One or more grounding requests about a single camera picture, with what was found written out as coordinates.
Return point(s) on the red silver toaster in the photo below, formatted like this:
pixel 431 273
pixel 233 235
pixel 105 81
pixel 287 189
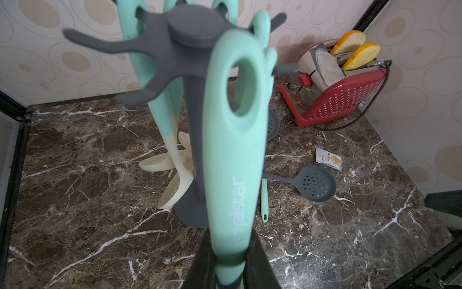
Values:
pixel 321 91

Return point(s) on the small white card box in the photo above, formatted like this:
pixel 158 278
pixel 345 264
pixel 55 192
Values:
pixel 329 159

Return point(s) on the grey skimmer mint handle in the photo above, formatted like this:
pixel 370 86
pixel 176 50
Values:
pixel 261 25

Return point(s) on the yellow bread slice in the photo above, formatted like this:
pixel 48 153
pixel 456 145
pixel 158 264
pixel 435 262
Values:
pixel 362 56
pixel 349 42

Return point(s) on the cream skimmer mint handle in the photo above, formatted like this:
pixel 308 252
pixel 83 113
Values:
pixel 166 111
pixel 131 29

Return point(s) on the yellow bread slice front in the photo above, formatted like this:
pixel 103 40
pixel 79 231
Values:
pixel 362 56

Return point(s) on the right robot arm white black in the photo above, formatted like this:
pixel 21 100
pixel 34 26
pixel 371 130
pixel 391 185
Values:
pixel 448 206

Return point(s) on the cream skimmer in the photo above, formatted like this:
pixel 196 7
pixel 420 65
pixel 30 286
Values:
pixel 228 9

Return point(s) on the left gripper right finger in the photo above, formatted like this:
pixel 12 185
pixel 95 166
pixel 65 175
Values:
pixel 258 273

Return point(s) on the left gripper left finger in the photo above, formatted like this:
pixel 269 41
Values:
pixel 201 274

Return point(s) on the grey utensil rack stand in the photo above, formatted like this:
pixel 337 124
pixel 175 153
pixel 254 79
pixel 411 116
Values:
pixel 176 43

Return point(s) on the yellow bread slice rear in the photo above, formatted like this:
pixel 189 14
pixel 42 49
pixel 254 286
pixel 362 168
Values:
pixel 349 42

